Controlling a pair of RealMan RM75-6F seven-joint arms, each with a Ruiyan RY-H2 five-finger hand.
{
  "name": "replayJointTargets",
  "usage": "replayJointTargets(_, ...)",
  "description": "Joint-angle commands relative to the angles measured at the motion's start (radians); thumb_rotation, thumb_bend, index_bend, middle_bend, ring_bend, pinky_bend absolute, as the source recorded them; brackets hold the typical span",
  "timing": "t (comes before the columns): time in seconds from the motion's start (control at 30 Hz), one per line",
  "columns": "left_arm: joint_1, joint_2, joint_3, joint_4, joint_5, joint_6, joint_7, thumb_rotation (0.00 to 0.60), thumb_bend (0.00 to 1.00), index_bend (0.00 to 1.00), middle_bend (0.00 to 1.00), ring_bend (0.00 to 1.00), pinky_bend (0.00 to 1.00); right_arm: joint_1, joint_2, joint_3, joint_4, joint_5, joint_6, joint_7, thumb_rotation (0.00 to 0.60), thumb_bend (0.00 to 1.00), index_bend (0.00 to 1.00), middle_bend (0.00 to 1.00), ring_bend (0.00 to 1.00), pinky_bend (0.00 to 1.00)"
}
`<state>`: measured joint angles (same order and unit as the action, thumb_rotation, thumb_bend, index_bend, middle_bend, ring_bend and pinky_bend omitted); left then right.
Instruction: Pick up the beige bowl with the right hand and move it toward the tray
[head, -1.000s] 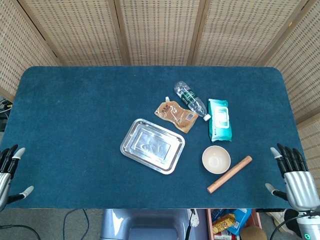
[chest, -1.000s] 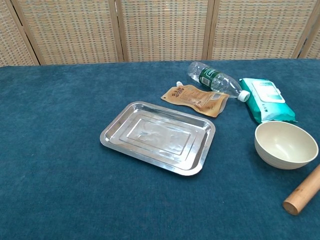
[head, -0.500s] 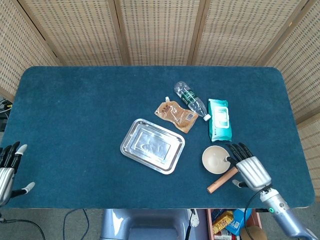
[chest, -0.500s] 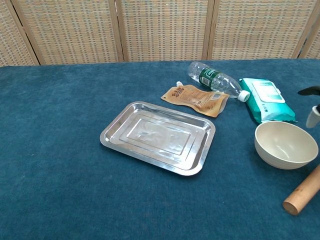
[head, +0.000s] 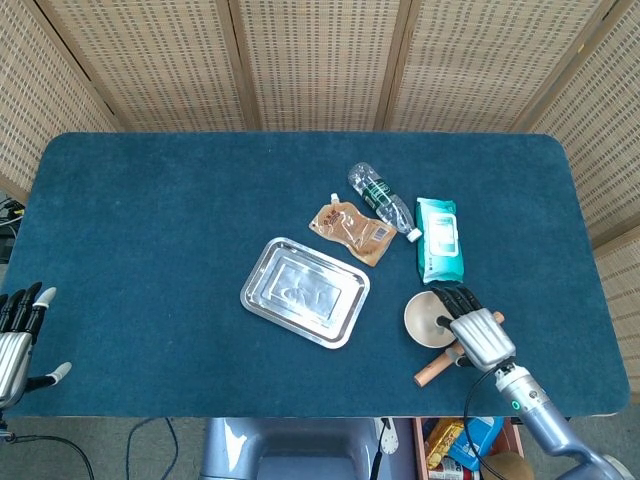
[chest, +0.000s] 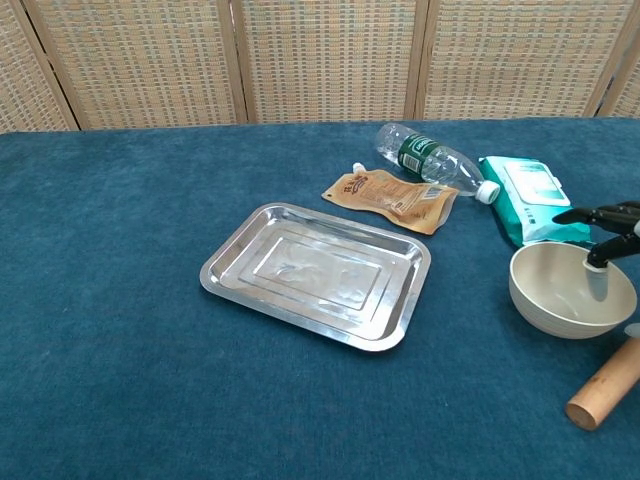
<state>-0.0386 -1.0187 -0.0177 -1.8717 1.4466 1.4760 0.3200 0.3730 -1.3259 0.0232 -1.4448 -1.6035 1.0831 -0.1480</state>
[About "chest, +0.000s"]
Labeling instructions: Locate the beige bowl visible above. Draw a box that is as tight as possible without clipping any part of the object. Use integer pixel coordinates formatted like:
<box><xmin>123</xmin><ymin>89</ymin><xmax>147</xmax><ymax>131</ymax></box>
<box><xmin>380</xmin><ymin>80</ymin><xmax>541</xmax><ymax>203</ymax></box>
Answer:
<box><xmin>508</xmin><ymin>242</ymin><xmax>639</xmax><ymax>341</ymax></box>

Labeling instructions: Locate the woven folding screen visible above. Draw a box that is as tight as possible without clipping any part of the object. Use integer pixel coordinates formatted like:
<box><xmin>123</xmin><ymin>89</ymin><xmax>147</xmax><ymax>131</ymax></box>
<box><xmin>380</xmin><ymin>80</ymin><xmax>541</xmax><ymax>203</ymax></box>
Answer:
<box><xmin>0</xmin><ymin>0</ymin><xmax>640</xmax><ymax>133</ymax></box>

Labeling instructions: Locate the wooden rolling pin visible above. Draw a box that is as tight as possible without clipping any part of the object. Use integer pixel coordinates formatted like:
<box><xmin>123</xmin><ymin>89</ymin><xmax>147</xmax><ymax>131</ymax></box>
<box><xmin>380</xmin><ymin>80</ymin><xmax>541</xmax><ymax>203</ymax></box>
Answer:
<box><xmin>565</xmin><ymin>338</ymin><xmax>640</xmax><ymax>432</ymax></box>

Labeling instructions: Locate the orange spouted sauce pouch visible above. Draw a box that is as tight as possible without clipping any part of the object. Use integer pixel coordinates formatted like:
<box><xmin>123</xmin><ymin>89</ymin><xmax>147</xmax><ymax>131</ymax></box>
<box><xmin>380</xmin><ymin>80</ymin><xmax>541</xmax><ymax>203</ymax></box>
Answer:
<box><xmin>320</xmin><ymin>162</ymin><xmax>460</xmax><ymax>236</ymax></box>

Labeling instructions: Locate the blue table cloth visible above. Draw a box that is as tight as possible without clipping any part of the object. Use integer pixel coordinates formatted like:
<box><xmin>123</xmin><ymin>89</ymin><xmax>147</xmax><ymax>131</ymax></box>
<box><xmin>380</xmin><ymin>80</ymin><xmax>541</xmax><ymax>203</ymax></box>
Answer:
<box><xmin>0</xmin><ymin>116</ymin><xmax>640</xmax><ymax>480</ymax></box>

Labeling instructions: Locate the teal wet wipes pack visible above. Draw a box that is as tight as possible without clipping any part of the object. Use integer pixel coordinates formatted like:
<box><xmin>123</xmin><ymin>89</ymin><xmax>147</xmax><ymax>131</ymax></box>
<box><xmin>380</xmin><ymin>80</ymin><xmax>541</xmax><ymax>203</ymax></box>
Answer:
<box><xmin>477</xmin><ymin>155</ymin><xmax>594</xmax><ymax>248</ymax></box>

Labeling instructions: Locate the clear plastic water bottle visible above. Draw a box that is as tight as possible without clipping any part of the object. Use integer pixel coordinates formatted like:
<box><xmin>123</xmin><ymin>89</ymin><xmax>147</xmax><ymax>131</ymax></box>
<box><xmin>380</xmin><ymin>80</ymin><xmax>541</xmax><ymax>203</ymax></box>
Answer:
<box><xmin>373</xmin><ymin>122</ymin><xmax>502</xmax><ymax>204</ymax></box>

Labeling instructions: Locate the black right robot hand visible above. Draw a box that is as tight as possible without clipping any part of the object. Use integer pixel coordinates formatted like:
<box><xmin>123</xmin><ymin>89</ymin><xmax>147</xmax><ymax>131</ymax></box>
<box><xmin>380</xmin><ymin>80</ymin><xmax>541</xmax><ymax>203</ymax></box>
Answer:
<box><xmin>552</xmin><ymin>200</ymin><xmax>640</xmax><ymax>337</ymax></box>

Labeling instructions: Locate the stainless steel rectangular tray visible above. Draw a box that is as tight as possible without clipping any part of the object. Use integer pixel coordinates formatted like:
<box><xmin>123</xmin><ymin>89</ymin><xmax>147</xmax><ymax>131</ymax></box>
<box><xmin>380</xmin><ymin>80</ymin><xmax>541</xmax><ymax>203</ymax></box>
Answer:
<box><xmin>199</xmin><ymin>201</ymin><xmax>432</xmax><ymax>353</ymax></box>

